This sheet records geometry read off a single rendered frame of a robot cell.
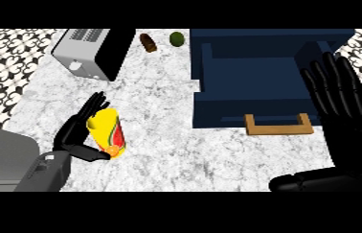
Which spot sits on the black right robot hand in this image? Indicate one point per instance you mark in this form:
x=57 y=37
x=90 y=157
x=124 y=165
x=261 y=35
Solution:
x=341 y=137

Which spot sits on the silver and black toaster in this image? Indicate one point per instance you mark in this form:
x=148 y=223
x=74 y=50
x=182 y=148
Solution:
x=81 y=56

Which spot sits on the navy blue open drawer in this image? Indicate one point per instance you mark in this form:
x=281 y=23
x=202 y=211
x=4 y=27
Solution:
x=249 y=74

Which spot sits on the green round fruit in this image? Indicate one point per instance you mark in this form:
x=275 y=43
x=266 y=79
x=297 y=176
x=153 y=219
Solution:
x=177 y=39

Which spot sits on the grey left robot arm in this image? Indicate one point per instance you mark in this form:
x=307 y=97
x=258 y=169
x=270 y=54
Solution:
x=44 y=174

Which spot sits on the yellow fruit-print cup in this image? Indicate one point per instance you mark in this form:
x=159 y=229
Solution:
x=105 y=125

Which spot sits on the grey rounded block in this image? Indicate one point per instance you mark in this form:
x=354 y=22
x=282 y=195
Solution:
x=16 y=160

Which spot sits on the brown oblong bread roll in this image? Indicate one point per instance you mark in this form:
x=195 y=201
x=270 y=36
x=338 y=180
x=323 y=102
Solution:
x=148 y=43

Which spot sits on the navy blue drawer front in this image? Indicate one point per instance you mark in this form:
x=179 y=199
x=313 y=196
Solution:
x=221 y=113

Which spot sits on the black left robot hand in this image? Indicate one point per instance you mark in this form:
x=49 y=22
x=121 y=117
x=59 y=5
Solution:
x=72 y=131

